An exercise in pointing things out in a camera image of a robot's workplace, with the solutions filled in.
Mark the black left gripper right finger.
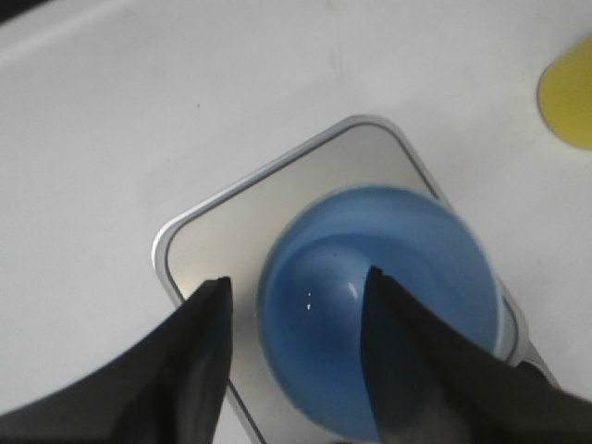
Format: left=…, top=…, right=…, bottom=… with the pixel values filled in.
left=360, top=266, right=591, bottom=443

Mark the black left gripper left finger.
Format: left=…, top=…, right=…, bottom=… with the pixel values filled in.
left=1, top=277, right=233, bottom=443

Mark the light blue plastic cup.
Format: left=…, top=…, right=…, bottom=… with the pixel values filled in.
left=258, top=186, right=504, bottom=442

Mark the yellow squeeze bottle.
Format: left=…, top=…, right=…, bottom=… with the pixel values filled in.
left=536, top=35, right=591, bottom=150

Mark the silver digital kitchen scale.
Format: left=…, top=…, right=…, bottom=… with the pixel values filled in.
left=153, top=116, right=553, bottom=443

